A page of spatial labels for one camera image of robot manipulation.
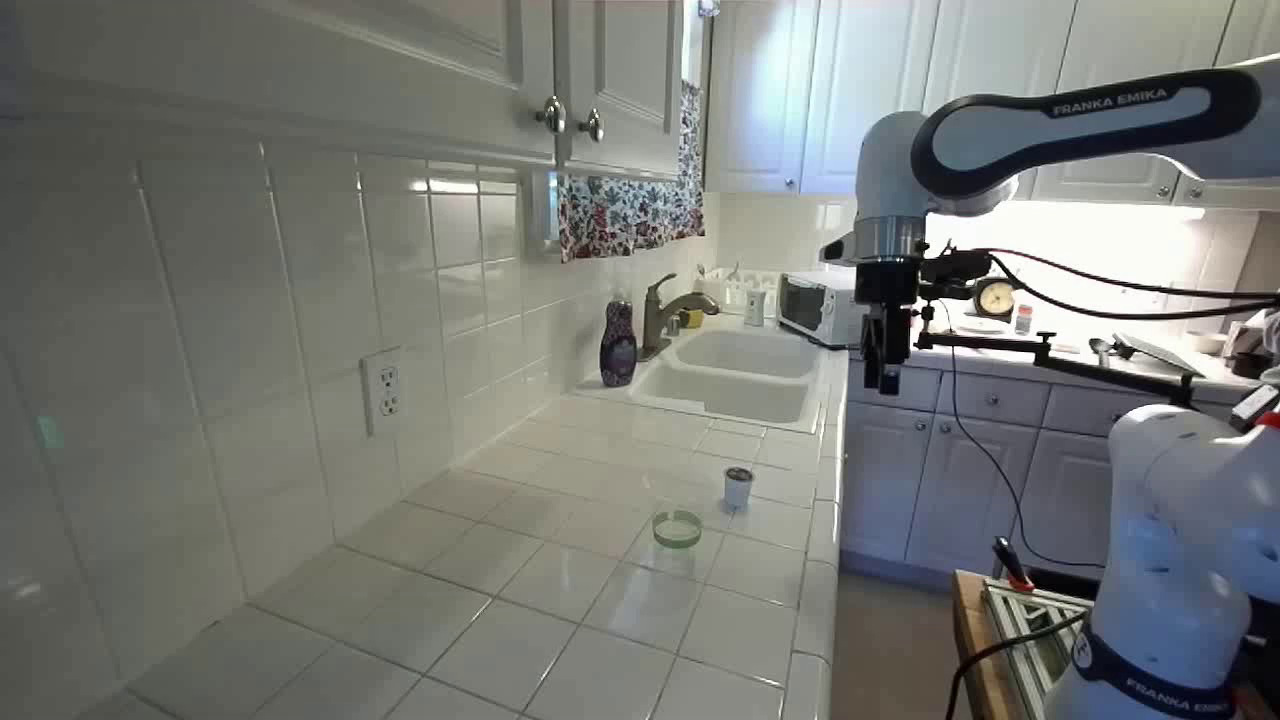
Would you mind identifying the black mount bar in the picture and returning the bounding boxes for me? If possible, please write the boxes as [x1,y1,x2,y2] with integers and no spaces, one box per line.
[914,322,1200,409]

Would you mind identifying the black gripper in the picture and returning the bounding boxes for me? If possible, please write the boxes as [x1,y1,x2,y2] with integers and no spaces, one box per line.
[850,254,930,400]

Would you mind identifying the clear cup with green rim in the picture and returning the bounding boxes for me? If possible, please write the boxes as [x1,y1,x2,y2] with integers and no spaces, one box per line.
[646,506,707,581]

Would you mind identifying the white wall cabinets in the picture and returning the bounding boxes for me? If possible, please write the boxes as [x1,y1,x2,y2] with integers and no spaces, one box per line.
[703,0,1280,210]

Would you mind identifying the narrow white upper cabinet door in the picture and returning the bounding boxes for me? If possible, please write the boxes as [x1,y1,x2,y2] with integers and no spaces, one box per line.
[550,0,691,179]

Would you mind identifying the dark metal kitchen faucet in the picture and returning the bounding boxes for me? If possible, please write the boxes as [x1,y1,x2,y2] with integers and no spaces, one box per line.
[641,269,722,358]

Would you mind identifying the small round table clock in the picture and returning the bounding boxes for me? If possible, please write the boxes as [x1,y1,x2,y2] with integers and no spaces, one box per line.
[967,272,1020,322]

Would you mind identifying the coffee pod with maroon lid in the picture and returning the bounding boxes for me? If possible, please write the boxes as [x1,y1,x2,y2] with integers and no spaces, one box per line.
[720,463,759,517]

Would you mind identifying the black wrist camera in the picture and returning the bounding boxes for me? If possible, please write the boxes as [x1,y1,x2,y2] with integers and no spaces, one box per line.
[914,247,1001,305]

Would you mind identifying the wooden cart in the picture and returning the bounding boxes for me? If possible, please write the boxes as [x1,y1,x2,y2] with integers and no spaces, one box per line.
[949,566,1100,720]

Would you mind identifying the red handled tool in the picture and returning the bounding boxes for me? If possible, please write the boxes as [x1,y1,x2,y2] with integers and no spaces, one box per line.
[993,531,1038,595]

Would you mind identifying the black cable over cart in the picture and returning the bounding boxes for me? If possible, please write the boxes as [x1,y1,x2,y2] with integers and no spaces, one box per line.
[938,605,1097,720]

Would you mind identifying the thin black hanging cable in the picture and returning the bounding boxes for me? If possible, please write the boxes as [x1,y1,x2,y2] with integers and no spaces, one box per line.
[938,347,1070,581]

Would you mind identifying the white kitchen sink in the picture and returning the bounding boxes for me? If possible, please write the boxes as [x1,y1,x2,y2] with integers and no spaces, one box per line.
[628,322,823,434]

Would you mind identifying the floral patterned window curtain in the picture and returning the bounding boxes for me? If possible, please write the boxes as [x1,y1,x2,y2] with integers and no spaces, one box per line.
[548,81,710,262]

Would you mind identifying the purple dish soap bottle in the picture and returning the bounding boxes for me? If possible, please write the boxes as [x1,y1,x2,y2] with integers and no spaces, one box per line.
[596,290,645,391]

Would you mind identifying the white base cabinets with drawers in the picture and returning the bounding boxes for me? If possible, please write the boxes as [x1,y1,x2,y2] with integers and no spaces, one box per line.
[835,356,1259,593]

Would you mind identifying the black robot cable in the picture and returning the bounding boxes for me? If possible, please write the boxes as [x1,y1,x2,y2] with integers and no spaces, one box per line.
[983,245,1280,328]

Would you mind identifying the white wall power outlet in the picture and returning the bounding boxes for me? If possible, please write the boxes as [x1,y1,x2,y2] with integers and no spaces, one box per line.
[356,343,413,438]

